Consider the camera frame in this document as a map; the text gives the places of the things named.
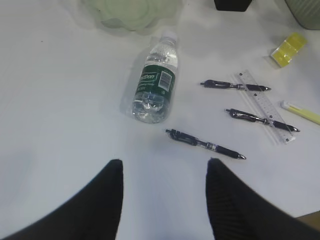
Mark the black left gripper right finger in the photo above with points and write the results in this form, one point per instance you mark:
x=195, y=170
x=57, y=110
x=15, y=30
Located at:
x=236, y=212

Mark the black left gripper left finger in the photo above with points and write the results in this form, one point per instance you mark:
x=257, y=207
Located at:
x=94, y=213

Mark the black pen middle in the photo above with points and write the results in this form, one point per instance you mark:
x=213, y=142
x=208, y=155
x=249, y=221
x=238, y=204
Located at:
x=241, y=115

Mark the black pen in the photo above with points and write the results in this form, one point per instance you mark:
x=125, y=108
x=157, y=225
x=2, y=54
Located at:
x=241, y=115
x=228, y=85
x=194, y=141

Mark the black pen lower left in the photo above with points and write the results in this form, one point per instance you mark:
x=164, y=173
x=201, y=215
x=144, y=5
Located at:
x=194, y=141

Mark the clear plastic ruler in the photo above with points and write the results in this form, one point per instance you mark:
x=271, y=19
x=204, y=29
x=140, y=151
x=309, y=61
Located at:
x=263, y=106

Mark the yellow pen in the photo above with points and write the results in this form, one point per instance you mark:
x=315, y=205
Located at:
x=302, y=112

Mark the clear water bottle green label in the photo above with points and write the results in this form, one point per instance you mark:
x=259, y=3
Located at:
x=152, y=99

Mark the black pen upper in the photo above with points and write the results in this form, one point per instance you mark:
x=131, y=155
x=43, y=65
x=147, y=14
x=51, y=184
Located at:
x=228, y=85

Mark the yellow waste paper wrapper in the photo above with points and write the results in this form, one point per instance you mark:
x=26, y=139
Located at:
x=289, y=48

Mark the green ruffled glass plate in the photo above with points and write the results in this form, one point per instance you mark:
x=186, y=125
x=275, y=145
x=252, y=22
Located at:
x=140, y=16

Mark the black square pen holder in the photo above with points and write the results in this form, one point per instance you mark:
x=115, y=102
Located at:
x=232, y=5

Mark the green woven plastic basket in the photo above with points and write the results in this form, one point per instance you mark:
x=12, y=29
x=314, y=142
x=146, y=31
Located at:
x=306, y=12

